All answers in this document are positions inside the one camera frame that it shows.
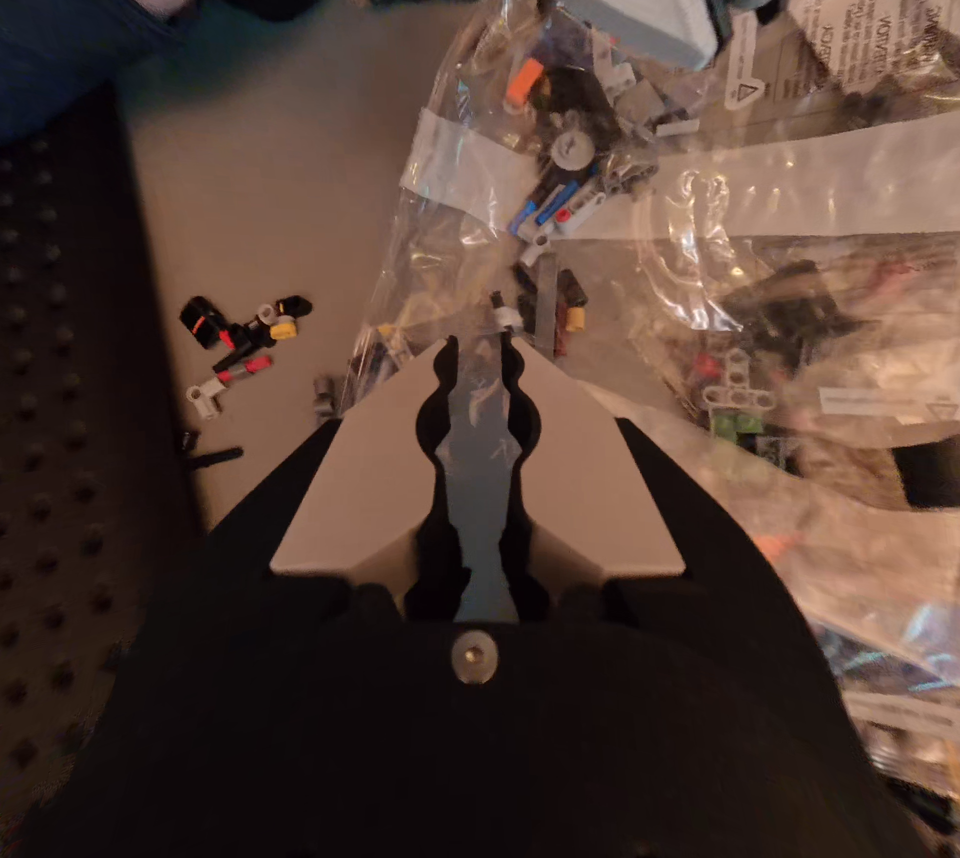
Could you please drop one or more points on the small black lego piece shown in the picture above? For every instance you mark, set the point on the small black lego piece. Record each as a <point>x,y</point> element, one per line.
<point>187,440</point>

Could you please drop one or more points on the black lego panel red stripe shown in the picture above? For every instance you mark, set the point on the black lego panel red stripe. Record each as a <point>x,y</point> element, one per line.
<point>199,322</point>

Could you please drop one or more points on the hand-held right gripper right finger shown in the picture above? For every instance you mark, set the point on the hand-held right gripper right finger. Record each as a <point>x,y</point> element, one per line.
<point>600,498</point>

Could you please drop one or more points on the pile of clear lego bags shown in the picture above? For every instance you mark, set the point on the pile of clear lego bags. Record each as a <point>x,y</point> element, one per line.
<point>825,311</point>

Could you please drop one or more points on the black yellow lego connector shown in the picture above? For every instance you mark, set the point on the black yellow lego connector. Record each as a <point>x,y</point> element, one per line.
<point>289,314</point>

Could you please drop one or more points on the large clear bag white label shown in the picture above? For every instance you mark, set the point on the large clear bag white label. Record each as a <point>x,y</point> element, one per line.
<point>825,176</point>

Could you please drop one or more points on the light grey lego T beam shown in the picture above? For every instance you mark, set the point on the light grey lego T beam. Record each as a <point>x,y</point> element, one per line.
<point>739,389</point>

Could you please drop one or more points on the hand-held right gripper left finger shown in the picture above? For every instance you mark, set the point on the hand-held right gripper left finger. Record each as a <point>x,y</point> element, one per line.
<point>360,491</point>

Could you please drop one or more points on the black perforated pad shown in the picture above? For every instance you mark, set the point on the black perforated pad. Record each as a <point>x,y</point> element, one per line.
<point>75,423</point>

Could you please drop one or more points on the dark grey lego triple connector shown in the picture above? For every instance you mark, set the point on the dark grey lego triple connector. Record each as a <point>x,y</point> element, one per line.
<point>325,397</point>

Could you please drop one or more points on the small black lego connector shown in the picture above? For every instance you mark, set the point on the small black lego connector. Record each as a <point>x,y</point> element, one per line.
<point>247,341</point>

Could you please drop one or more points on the clear plastic bag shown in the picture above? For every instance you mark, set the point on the clear plastic bag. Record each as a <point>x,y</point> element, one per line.
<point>862,11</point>

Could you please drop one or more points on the grey lego connector black pin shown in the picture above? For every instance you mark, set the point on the grey lego connector black pin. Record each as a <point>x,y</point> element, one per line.
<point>504,314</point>

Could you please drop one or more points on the short black lego pin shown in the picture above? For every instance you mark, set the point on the short black lego pin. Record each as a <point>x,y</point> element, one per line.
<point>217,458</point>

